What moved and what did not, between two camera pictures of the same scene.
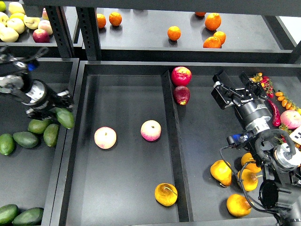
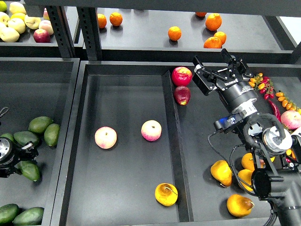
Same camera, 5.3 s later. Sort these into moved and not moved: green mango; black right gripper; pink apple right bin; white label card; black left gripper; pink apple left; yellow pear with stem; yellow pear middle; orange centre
Moved: black left gripper; black right gripper; green mango
Not moved: yellow pear with stem; white label card; yellow pear middle; pink apple right bin; pink apple left; orange centre
